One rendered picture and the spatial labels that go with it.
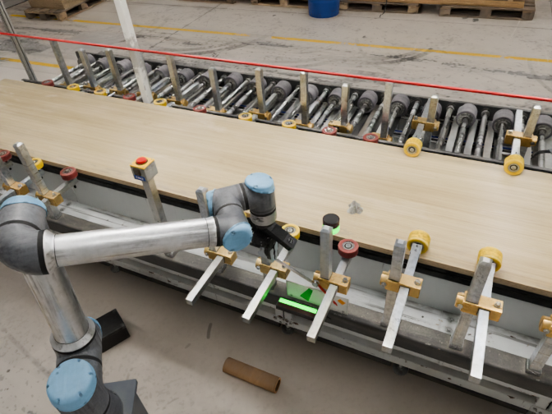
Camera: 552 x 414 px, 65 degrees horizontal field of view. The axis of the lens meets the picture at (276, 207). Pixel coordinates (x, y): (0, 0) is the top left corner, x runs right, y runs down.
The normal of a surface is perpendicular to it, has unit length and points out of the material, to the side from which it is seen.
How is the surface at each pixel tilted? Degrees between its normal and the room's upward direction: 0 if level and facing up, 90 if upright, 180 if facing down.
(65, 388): 5
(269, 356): 0
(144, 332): 0
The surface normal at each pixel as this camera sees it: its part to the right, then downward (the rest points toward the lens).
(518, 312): -0.42, 0.61
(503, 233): -0.07, -0.75
